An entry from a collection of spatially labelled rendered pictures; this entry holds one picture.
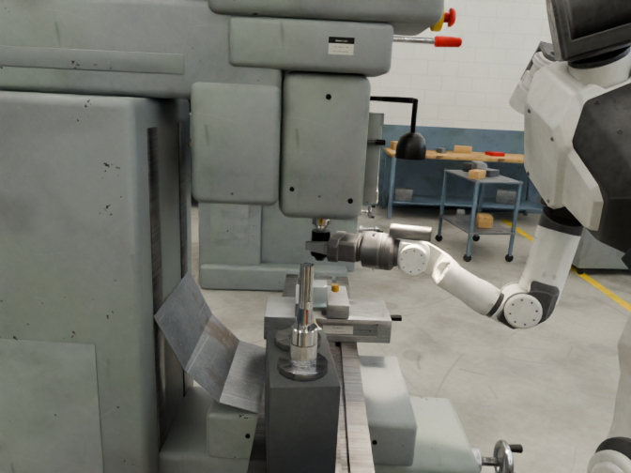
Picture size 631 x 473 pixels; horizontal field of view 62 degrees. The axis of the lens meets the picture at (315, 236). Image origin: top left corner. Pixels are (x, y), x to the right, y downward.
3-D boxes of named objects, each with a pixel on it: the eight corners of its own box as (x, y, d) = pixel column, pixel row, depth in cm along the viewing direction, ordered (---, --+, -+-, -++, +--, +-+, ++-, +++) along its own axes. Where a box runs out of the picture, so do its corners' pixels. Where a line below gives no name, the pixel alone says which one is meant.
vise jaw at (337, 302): (345, 297, 158) (345, 285, 157) (348, 319, 143) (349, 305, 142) (324, 297, 158) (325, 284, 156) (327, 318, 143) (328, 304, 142)
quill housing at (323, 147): (357, 205, 138) (365, 77, 129) (362, 223, 118) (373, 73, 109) (284, 201, 138) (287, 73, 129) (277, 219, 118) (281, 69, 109)
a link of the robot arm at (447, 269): (398, 253, 131) (445, 282, 129) (393, 262, 122) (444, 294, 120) (412, 232, 129) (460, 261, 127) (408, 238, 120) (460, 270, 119)
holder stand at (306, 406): (320, 407, 114) (325, 323, 109) (335, 480, 93) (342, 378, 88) (264, 409, 113) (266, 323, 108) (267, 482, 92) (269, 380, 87)
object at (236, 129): (284, 188, 139) (287, 85, 132) (277, 207, 115) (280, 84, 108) (212, 185, 139) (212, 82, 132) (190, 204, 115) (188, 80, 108)
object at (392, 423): (394, 390, 160) (398, 355, 156) (414, 469, 126) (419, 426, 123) (230, 382, 160) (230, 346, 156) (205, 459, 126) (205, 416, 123)
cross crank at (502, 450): (508, 466, 153) (515, 431, 150) (523, 496, 141) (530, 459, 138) (454, 464, 153) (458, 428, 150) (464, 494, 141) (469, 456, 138)
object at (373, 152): (376, 200, 129) (382, 112, 123) (377, 204, 125) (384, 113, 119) (359, 199, 129) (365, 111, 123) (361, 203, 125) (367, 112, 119)
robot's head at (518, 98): (550, 123, 106) (529, 99, 112) (578, 79, 99) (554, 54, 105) (523, 122, 104) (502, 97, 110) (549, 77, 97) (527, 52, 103)
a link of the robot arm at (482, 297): (444, 286, 128) (514, 330, 125) (444, 297, 118) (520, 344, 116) (469, 250, 125) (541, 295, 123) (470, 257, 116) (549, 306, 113)
